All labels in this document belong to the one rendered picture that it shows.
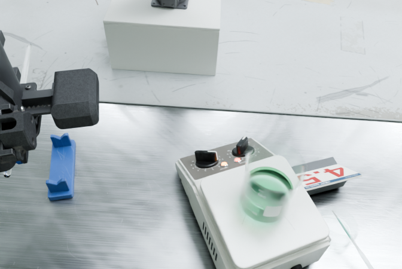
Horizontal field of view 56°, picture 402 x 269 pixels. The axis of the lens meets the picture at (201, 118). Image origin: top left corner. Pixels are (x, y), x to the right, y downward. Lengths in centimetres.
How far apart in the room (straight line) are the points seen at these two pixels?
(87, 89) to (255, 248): 24
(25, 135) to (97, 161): 31
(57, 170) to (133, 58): 25
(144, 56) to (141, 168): 22
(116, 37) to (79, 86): 34
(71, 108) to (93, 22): 54
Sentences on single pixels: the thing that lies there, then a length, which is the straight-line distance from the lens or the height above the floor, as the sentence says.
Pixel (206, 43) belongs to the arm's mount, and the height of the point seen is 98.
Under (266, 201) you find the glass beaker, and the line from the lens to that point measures 41.
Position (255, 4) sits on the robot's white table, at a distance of 93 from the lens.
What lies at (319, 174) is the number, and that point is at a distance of 60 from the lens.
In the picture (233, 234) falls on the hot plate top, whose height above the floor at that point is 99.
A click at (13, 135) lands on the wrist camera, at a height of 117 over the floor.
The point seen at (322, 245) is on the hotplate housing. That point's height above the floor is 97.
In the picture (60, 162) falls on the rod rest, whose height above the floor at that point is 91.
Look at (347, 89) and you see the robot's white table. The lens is 76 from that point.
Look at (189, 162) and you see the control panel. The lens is 55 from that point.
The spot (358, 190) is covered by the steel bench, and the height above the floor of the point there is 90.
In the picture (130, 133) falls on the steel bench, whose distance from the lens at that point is 64.
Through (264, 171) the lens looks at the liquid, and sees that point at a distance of 45.
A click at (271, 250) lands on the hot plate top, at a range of 45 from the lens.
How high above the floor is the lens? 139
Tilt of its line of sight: 49 degrees down
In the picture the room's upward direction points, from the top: 3 degrees clockwise
